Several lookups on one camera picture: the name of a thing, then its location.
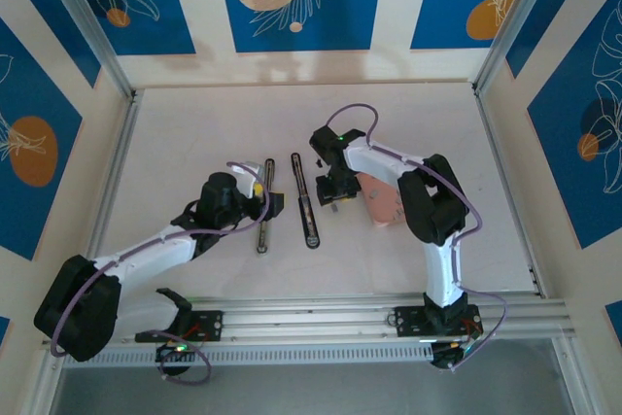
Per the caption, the pink plastic tray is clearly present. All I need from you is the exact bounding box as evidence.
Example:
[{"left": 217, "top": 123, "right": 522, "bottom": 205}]
[{"left": 358, "top": 171, "right": 407, "bottom": 230}]

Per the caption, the metal stapler magazine rail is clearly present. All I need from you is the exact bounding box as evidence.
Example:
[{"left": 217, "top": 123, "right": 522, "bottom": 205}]
[{"left": 256, "top": 157, "right": 276, "bottom": 257}]

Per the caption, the black stapler body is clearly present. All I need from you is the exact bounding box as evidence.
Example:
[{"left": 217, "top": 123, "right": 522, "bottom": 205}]
[{"left": 290, "top": 152, "right": 322, "bottom": 250}]

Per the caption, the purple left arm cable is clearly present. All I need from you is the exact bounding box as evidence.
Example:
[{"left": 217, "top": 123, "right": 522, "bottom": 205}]
[{"left": 50, "top": 159, "right": 271, "bottom": 387}]

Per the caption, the aluminium table side rail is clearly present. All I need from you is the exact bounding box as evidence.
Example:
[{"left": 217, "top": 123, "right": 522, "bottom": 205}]
[
  {"left": 473, "top": 86, "right": 543, "bottom": 297},
  {"left": 85, "top": 91, "right": 145, "bottom": 265}
]

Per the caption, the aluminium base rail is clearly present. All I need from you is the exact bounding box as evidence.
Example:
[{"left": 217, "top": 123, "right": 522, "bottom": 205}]
[{"left": 119, "top": 294, "right": 570, "bottom": 351}]

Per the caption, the grey slotted cable duct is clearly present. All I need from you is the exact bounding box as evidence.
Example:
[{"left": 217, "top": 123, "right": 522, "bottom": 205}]
[{"left": 61, "top": 344, "right": 434, "bottom": 368}]

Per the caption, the aluminium frame post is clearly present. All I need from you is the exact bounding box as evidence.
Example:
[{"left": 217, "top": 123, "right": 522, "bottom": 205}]
[
  {"left": 553, "top": 336, "right": 602, "bottom": 415},
  {"left": 34, "top": 0, "right": 137, "bottom": 100},
  {"left": 473, "top": 0, "right": 569, "bottom": 95},
  {"left": 26, "top": 356, "right": 67, "bottom": 415}
]

